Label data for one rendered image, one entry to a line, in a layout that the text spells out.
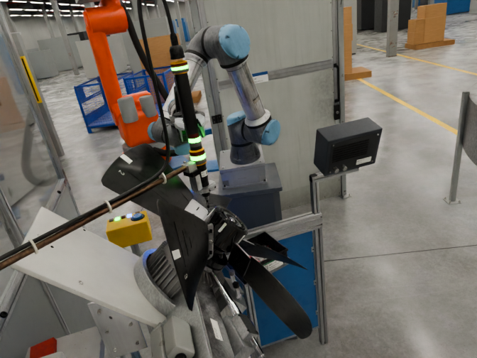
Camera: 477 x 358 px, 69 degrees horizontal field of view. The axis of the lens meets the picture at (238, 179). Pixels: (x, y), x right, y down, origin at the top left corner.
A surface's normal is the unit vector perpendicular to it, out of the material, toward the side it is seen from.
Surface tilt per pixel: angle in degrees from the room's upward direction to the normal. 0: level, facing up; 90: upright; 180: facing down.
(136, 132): 90
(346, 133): 15
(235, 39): 85
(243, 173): 90
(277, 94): 90
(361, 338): 0
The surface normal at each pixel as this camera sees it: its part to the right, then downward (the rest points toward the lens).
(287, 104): 0.28, 0.37
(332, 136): -0.07, -0.77
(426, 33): 0.02, 0.42
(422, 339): -0.14, -0.90
